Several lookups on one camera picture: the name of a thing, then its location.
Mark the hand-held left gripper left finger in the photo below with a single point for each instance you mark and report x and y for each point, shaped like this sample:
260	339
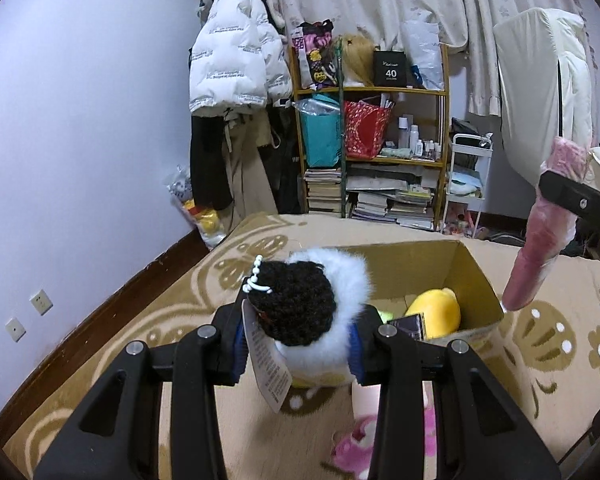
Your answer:
237	355

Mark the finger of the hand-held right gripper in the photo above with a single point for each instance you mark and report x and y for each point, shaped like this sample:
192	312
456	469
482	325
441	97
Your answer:
575	200

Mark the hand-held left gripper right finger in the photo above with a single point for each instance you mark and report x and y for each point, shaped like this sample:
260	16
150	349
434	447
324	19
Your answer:
355	355

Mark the pink plush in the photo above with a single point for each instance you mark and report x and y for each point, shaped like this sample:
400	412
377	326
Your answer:
540	240

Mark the black and white plush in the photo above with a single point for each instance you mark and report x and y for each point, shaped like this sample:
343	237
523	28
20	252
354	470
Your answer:
300	305

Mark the yellow plush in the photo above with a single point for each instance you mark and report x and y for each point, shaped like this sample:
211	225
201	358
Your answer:
432	310

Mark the cardboard box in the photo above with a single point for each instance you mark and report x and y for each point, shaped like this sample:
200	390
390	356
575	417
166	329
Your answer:
460	270

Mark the light pink square pad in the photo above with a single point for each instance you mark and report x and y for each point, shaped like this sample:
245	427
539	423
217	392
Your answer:
365	400

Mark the small black box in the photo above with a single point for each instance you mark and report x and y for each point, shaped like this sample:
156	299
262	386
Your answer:
410	325

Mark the magenta plush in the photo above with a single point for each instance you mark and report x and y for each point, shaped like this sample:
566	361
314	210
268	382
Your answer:
355	440

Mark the beige flower patterned blanket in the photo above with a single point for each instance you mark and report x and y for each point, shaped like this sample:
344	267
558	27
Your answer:
130	330

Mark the white trolley cart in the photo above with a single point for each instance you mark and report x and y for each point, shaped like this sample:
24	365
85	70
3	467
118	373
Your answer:
465	180

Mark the white duvet on rack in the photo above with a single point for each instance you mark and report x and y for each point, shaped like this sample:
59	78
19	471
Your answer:
525	95

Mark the plastic bag with toys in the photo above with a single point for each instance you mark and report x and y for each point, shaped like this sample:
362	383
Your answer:
205	220

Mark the pile of books and papers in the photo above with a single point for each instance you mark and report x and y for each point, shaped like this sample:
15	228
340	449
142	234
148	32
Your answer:
395	205

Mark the stack of books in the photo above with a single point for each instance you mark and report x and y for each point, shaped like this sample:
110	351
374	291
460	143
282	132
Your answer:
322	190

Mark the group of cosmetic bottles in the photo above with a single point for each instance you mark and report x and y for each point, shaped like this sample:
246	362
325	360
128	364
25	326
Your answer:
415	142

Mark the beige trousers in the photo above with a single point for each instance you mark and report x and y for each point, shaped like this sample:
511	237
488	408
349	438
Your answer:
247	175

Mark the dark hanging clothes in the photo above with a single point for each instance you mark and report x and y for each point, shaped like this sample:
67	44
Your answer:
285	165

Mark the black hanging garment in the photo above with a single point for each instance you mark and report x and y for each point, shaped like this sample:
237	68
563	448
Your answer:
207	160

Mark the clear plastic bag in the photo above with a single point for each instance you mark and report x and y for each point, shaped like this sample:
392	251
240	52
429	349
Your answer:
425	50

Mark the teal bag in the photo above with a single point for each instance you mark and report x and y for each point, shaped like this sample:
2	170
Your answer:
320	140

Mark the red bag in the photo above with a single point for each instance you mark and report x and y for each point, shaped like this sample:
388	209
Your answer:
365	130

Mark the black box with white print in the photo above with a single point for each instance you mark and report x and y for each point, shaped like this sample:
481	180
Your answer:
390	70

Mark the bamboo shelf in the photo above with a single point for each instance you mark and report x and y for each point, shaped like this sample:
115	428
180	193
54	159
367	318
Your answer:
375	91

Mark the crumpled clear plastic wrap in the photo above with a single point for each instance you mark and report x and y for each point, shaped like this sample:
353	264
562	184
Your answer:
317	106

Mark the blonde wig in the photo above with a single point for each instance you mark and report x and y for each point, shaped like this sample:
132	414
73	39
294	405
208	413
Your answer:
357	57

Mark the purple patterned bag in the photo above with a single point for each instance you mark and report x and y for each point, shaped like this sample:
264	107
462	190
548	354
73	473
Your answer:
312	52

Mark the white puffer jacket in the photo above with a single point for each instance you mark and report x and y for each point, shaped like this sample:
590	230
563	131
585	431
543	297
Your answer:
230	50

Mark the wall socket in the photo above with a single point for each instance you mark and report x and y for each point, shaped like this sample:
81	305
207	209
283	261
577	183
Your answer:
41	302
16	329

